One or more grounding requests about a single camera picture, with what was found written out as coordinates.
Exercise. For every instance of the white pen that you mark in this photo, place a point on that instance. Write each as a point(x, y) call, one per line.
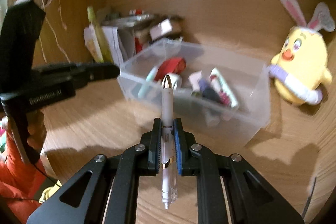
point(167, 103)

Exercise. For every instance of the slender mint green tube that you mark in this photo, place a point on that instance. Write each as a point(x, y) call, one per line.
point(147, 82)

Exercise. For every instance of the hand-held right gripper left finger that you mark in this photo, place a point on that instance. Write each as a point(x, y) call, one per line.
point(156, 150)

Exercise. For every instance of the clear plastic bin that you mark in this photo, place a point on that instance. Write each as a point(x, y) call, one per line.
point(236, 121)

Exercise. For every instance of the stack of booklets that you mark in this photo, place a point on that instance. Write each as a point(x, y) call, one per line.
point(123, 21)

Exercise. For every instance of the yellow chick plush toy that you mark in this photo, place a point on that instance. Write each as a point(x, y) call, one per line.
point(302, 61)

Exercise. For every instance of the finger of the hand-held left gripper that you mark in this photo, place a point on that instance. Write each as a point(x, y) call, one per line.
point(78, 68)
point(81, 80)

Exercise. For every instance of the person's left forearm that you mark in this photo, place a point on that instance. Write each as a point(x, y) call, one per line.
point(18, 179)

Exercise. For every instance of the red foil pouch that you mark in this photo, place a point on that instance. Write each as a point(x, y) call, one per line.
point(170, 65)

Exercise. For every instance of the white tube with red print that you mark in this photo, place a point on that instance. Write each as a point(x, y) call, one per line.
point(224, 87)

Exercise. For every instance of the small purple-capped bottle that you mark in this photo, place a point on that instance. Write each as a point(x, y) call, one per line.
point(207, 90)

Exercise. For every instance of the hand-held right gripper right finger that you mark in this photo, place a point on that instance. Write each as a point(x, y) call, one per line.
point(178, 153)

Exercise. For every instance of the red and white marker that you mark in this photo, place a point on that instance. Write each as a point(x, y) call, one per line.
point(137, 12)

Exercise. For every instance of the pile of books and boxes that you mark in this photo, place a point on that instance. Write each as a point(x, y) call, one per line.
point(115, 40)

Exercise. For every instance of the small white box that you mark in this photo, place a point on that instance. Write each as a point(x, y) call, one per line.
point(161, 28)

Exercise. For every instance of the person's left hand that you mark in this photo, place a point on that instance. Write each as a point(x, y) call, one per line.
point(36, 134)

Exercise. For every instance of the red printed box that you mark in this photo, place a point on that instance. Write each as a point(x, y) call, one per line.
point(137, 45)

